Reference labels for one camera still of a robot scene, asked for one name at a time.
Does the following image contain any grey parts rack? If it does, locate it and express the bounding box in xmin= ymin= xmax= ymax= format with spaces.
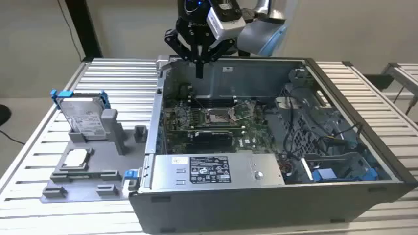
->
xmin=39 ymin=109 xmax=149 ymax=203

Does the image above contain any long black wire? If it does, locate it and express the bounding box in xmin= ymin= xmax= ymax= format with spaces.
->
xmin=282 ymin=94 xmax=307 ymax=161

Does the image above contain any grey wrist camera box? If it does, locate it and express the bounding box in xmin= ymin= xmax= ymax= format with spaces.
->
xmin=207 ymin=0 xmax=246 ymax=41

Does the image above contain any black floor cable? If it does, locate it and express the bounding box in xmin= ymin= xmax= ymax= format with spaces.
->
xmin=0 ymin=129 xmax=27 ymax=145

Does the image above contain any black upright post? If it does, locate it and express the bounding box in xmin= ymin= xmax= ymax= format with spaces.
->
xmin=63 ymin=0 xmax=104 ymax=58

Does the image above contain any thin black wall wire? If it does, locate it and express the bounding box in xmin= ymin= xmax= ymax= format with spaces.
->
xmin=57 ymin=0 xmax=83 ymax=62

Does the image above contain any silver CPU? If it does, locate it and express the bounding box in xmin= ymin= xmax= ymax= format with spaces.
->
xmin=61 ymin=149 xmax=89 ymax=168

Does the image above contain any black power wire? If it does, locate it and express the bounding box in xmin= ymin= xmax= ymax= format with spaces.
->
xmin=318 ymin=122 xmax=368 ymax=151

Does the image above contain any thin locking lever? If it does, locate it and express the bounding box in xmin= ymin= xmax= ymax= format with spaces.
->
xmin=191 ymin=94 xmax=207 ymax=110

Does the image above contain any metal socket cover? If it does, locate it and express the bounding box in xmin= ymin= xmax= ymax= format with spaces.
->
xmin=234 ymin=101 xmax=258 ymax=122

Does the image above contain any coloured wire bundle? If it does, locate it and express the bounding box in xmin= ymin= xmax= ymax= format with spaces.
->
xmin=276 ymin=156 xmax=296 ymax=175

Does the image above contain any blue disk carrier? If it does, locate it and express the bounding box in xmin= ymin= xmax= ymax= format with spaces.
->
xmin=311 ymin=168 xmax=378 ymax=183

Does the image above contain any black round object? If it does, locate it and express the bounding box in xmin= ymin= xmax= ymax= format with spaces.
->
xmin=0 ymin=104 xmax=12 ymax=127

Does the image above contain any black RAM slot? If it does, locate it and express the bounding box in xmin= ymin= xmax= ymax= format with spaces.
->
xmin=191 ymin=124 xmax=246 ymax=130
xmin=188 ymin=95 xmax=238 ymax=108

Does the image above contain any black graphics card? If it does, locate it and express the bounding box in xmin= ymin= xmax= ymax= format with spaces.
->
xmin=192 ymin=131 xmax=235 ymax=149

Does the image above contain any silver power supply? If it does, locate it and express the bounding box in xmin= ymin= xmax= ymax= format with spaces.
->
xmin=149 ymin=154 xmax=284 ymax=190

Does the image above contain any metal disk bay cage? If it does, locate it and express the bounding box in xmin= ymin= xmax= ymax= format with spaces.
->
xmin=266 ymin=68 xmax=379 ymax=184

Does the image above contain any hard disk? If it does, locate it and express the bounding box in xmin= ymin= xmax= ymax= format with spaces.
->
xmin=49 ymin=90 xmax=112 ymax=141

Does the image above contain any CPU socket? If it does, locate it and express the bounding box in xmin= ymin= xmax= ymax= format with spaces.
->
xmin=204 ymin=107 xmax=238 ymax=125

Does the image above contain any dark grey PC case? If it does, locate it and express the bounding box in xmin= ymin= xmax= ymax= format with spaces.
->
xmin=128 ymin=55 xmax=418 ymax=235

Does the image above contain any metal slat side table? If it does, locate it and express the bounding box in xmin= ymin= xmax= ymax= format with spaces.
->
xmin=380 ymin=62 xmax=418 ymax=116

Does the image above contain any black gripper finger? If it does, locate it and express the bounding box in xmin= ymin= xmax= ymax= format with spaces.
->
xmin=199 ymin=40 xmax=238 ymax=79
xmin=164 ymin=29 xmax=201 ymax=79

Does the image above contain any green motherboard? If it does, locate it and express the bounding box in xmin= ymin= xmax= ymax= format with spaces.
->
xmin=161 ymin=96 xmax=278 ymax=155

